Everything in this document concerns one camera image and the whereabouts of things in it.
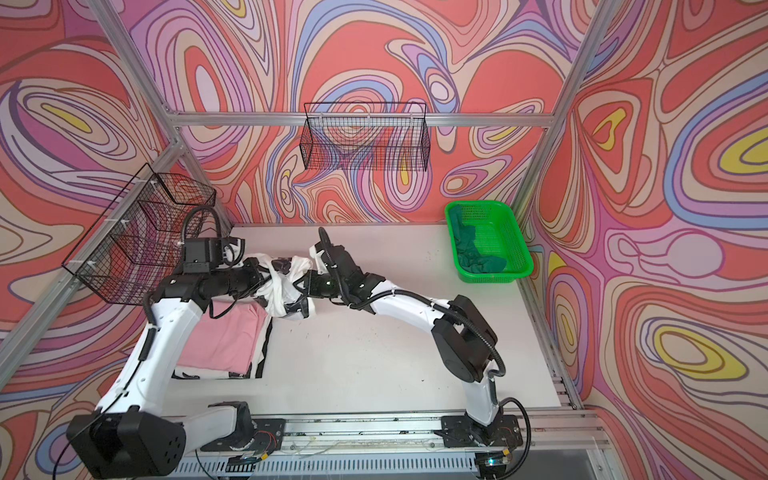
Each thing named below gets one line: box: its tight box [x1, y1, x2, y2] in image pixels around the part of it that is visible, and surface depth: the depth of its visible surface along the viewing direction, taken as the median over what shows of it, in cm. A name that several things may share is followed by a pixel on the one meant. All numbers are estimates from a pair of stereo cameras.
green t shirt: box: [450, 204, 507, 273], surface depth 103 cm
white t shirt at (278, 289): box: [243, 252, 313, 317], surface depth 76 cm
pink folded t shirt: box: [176, 298, 268, 375], surface depth 83 cm
